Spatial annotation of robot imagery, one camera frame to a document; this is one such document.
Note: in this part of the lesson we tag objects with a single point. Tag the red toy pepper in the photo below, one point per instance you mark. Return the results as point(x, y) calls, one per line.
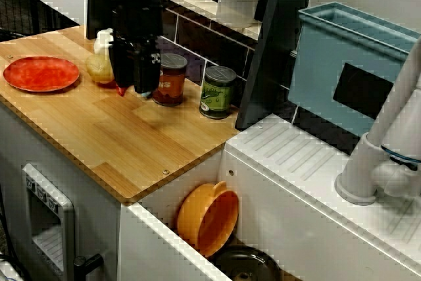
point(121, 91)

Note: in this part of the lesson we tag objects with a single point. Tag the white wall shelf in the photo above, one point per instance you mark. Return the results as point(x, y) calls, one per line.
point(204, 6)

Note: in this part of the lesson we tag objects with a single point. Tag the white plastic shaker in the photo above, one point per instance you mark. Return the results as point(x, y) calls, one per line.
point(102, 40)

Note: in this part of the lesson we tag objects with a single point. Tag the large white lidded jar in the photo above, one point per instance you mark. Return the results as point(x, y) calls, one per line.
point(238, 1)

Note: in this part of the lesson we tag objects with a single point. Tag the yellow toy potato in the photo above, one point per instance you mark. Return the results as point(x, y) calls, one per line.
point(98, 68)

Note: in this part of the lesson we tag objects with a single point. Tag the brown toy food can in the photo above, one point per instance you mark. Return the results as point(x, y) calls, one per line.
point(172, 80)

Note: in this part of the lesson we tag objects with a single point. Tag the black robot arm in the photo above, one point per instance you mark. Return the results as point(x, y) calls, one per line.
point(138, 4)

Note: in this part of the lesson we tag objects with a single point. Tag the orange toy pot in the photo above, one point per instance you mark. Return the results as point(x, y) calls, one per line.
point(213, 221)

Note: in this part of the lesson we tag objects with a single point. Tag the white toy faucet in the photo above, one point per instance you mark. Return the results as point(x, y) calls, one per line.
point(361, 169)

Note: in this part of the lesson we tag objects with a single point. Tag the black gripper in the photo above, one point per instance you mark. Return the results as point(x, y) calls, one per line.
point(136, 52)

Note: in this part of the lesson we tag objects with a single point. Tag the white toy sink unit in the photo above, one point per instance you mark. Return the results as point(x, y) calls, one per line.
point(296, 215)

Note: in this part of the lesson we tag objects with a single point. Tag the blue plastic bin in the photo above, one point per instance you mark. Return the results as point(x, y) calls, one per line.
point(319, 73)

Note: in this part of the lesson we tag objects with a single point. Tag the red round plate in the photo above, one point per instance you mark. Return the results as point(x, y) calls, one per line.
point(41, 73)

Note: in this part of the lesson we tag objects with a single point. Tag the grey toy oven panel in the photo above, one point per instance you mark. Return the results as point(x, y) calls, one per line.
point(49, 215)

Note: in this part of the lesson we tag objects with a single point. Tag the green toy peas can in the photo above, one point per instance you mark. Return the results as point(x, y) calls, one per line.
point(217, 93)

